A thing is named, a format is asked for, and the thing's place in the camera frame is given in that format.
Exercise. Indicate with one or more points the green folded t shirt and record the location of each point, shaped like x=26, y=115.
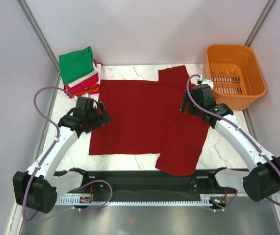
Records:
x=76, y=64

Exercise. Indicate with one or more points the pink red folded t shirt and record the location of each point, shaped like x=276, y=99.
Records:
x=82, y=85

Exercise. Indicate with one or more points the orange plastic basket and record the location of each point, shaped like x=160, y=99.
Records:
x=235, y=73

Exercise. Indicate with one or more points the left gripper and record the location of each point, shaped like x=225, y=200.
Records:
x=102, y=119

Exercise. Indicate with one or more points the aluminium frame post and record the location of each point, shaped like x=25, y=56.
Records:
x=38, y=32
x=260, y=22

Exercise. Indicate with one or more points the white folded t shirt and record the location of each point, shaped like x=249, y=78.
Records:
x=97, y=68

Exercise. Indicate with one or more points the left aluminium frame post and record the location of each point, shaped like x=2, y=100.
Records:
x=38, y=32

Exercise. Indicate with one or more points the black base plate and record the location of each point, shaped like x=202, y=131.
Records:
x=149, y=181

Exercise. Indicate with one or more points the dark red t shirt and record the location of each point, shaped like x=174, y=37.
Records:
x=146, y=119

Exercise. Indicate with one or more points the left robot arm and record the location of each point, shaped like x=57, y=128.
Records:
x=37, y=188

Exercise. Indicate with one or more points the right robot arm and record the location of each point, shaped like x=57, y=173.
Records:
x=262, y=179

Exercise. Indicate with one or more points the orange print folded t shirt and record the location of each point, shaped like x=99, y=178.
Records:
x=91, y=89

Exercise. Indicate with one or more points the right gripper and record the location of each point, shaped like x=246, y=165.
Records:
x=185, y=101

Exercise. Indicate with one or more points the white slotted cable duct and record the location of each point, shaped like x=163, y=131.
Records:
x=140, y=199

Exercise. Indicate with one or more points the right aluminium frame post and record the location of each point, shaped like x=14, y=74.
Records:
x=260, y=22

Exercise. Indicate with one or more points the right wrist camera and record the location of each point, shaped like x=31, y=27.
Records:
x=204, y=81

